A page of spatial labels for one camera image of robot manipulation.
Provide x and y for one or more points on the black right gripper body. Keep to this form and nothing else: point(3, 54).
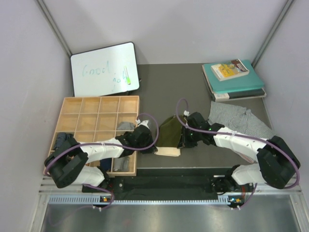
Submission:
point(190, 137)

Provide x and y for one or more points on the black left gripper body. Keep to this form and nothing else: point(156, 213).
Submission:
point(147, 142)

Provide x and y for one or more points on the light grey underwear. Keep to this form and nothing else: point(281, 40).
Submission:
point(126, 126)

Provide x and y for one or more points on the green sports bra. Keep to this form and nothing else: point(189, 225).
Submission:
point(170, 132)

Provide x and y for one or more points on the grey striped boxer shorts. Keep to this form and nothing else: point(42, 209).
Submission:
point(239, 119)

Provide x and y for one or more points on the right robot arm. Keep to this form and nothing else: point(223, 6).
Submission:
point(270, 161)

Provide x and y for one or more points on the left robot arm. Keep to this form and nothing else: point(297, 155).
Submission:
point(68, 164)

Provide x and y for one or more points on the grey rolled garment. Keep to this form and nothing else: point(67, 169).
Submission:
point(121, 164)

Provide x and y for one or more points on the navy rolled garment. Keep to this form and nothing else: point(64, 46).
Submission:
point(106, 164)

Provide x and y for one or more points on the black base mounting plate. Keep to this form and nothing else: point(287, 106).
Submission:
point(174, 184)

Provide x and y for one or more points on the wooden compartment tray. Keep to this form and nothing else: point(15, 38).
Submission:
point(93, 119)

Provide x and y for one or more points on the green whiteboard marker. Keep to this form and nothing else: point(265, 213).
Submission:
point(127, 76)

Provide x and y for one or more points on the white whiteboard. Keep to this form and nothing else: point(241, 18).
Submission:
point(100, 72)

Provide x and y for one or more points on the dark blue rolled socks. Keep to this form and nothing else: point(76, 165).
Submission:
point(61, 137)

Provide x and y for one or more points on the yellow paperback book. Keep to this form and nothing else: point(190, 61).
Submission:
point(229, 70)

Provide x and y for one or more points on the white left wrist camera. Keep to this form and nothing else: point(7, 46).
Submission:
point(145, 123)

